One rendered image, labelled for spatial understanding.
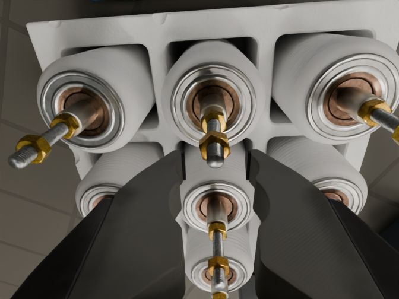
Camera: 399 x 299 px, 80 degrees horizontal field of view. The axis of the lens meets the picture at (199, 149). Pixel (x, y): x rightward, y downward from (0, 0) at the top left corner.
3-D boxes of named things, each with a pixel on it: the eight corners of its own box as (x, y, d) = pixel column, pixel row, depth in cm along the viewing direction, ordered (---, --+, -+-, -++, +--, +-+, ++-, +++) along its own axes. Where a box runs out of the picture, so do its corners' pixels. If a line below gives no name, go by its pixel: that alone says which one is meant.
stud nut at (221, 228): (214, 238, 25) (214, 244, 24) (204, 228, 24) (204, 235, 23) (230, 229, 24) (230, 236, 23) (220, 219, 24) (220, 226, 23)
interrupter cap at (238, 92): (178, 51, 20) (177, 53, 19) (267, 71, 20) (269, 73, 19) (165, 134, 23) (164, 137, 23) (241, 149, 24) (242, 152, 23)
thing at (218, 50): (186, 28, 35) (167, 35, 19) (250, 43, 35) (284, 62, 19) (176, 92, 39) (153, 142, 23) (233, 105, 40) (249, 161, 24)
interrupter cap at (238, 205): (223, 238, 30) (224, 243, 29) (170, 212, 28) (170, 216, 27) (264, 199, 26) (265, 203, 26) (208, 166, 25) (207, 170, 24)
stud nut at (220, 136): (217, 124, 14) (217, 130, 13) (236, 142, 15) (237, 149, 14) (193, 145, 15) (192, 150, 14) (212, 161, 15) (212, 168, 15)
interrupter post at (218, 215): (218, 216, 28) (219, 239, 25) (201, 207, 27) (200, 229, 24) (231, 203, 27) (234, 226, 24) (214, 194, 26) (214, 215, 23)
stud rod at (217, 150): (213, 105, 19) (215, 150, 13) (221, 114, 20) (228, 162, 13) (204, 113, 20) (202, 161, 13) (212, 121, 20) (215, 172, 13)
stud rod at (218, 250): (215, 222, 26) (218, 292, 19) (210, 216, 26) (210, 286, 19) (223, 218, 26) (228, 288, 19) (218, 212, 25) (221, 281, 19)
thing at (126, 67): (125, 25, 35) (54, 30, 19) (179, 68, 37) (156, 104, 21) (95, 78, 39) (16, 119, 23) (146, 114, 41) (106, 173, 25)
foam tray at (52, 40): (330, 5, 39) (414, -6, 23) (298, 196, 57) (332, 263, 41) (95, 21, 41) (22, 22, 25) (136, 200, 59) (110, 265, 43)
